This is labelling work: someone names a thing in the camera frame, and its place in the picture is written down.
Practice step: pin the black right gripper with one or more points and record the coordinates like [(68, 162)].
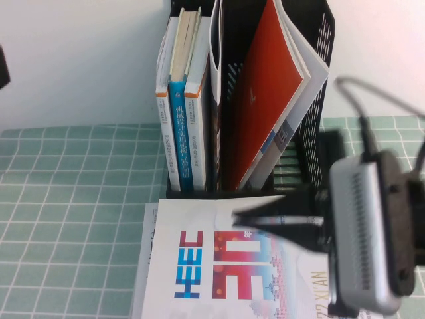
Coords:
[(320, 199)]

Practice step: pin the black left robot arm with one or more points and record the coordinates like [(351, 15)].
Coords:
[(4, 66)]

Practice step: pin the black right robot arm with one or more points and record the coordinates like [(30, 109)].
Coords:
[(421, 199)]

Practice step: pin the black mesh book holder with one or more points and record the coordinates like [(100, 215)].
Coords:
[(318, 109)]

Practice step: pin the blue spine book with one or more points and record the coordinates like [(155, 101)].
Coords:
[(182, 133)]

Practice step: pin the red cover magazine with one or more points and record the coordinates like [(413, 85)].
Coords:
[(265, 83)]

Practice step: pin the white folded brochure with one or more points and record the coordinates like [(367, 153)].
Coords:
[(214, 60)]

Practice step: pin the green checkered tablecloth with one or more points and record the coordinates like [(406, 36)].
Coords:
[(66, 199)]

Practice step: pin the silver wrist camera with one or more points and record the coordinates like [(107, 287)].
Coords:
[(362, 232)]

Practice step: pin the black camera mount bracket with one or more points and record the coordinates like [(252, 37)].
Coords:
[(398, 216)]

